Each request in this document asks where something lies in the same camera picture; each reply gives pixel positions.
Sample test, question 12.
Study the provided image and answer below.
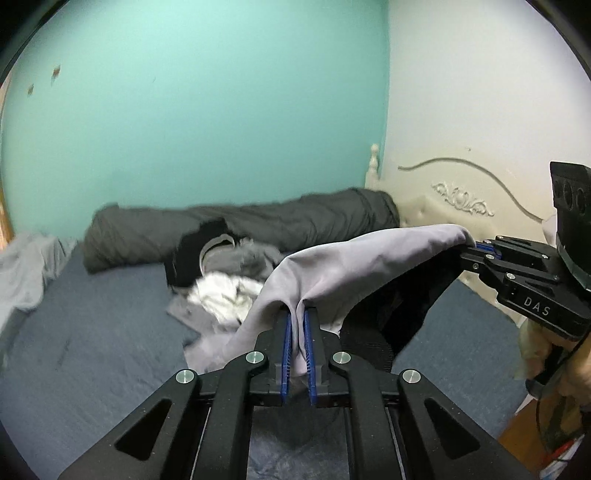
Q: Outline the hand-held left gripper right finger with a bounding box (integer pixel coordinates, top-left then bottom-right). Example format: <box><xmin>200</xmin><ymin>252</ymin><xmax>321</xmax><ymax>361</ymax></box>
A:
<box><xmin>304</xmin><ymin>308</ymin><xmax>537</xmax><ymax>480</ymax></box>

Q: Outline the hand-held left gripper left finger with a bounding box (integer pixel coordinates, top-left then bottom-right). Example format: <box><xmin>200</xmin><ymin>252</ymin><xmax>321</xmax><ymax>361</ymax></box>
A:
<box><xmin>58</xmin><ymin>309</ymin><xmax>294</xmax><ymax>480</ymax></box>

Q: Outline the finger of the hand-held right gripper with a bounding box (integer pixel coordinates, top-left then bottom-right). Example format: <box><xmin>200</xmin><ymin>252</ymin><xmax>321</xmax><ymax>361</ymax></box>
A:
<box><xmin>460</xmin><ymin>247</ymin><xmax>518</xmax><ymax>301</ymax></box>
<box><xmin>475</xmin><ymin>234</ymin><xmax>560</xmax><ymax>278</ymax></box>

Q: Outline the light grey zip jacket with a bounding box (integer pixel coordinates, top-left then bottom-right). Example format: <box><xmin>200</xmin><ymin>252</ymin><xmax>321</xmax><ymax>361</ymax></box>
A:
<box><xmin>185</xmin><ymin>224</ymin><xmax>477</xmax><ymax>377</ymax></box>

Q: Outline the person's right hand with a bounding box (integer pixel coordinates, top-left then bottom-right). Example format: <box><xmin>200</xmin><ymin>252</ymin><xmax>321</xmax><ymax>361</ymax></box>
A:
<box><xmin>517</xmin><ymin>318</ymin><xmax>591</xmax><ymax>402</ymax></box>

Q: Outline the cream tufted headboard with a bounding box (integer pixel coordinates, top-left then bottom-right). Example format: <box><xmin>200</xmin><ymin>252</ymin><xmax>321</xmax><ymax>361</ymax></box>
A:
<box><xmin>365</xmin><ymin>154</ymin><xmax>557</xmax><ymax>324</ymax></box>

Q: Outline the white garment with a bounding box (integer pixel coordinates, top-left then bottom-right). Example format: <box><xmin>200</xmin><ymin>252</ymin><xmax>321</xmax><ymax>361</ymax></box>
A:
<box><xmin>187</xmin><ymin>272</ymin><xmax>266</xmax><ymax>330</ymax></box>

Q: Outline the grey hoodie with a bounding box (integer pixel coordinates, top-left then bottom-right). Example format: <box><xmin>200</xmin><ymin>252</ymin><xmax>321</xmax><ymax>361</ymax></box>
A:
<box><xmin>198</xmin><ymin>233</ymin><xmax>289</xmax><ymax>282</ymax></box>

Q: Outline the grey knit sweater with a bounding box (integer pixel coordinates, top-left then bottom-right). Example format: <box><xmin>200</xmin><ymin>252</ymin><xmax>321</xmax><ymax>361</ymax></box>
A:
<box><xmin>166</xmin><ymin>295</ymin><xmax>218</xmax><ymax>335</ymax></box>

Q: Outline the dark grey rolled duvet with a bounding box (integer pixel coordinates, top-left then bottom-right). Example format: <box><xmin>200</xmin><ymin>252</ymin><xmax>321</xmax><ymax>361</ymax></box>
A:
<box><xmin>83</xmin><ymin>187</ymin><xmax>402</xmax><ymax>275</ymax></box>

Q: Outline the black garment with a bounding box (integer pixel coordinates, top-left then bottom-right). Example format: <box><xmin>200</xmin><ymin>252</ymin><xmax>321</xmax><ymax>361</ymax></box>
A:
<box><xmin>164</xmin><ymin>219</ymin><xmax>241</xmax><ymax>287</ymax></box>

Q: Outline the cream bedpost finial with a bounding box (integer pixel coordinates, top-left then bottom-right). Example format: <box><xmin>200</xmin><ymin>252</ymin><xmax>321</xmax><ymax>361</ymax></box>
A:
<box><xmin>367</xmin><ymin>143</ymin><xmax>382</xmax><ymax>188</ymax></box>

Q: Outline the light grey sheet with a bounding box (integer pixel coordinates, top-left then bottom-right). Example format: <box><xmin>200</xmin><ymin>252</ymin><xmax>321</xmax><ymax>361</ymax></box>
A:
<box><xmin>0</xmin><ymin>231</ymin><xmax>78</xmax><ymax>324</ymax></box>

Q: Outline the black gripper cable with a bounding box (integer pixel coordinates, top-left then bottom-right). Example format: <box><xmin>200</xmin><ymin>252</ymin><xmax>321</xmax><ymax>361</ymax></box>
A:
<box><xmin>533</xmin><ymin>392</ymin><xmax>557</xmax><ymax>457</ymax></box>

